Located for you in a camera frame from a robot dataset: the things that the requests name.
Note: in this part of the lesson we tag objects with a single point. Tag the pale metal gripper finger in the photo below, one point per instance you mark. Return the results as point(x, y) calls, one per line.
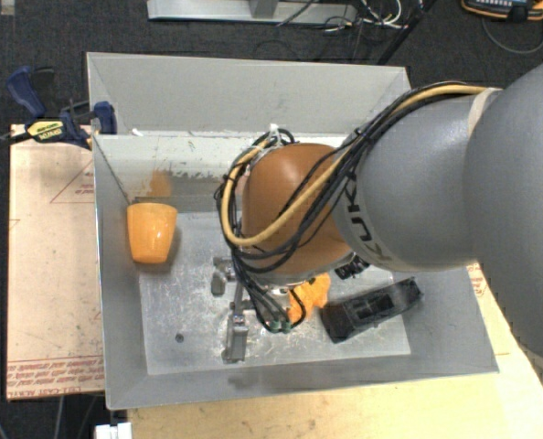
point(236, 343)
point(217, 284)

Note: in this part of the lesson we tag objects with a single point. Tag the orange crumpled object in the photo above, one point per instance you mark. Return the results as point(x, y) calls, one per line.
point(315, 293)

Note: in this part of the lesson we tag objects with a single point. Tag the grey metal bin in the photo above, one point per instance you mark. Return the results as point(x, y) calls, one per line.
point(184, 318)

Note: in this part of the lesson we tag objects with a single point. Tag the orange cup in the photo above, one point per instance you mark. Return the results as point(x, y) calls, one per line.
point(152, 233)

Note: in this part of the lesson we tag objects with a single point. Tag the brown cardboard board red print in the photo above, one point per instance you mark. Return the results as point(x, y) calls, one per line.
point(52, 263)

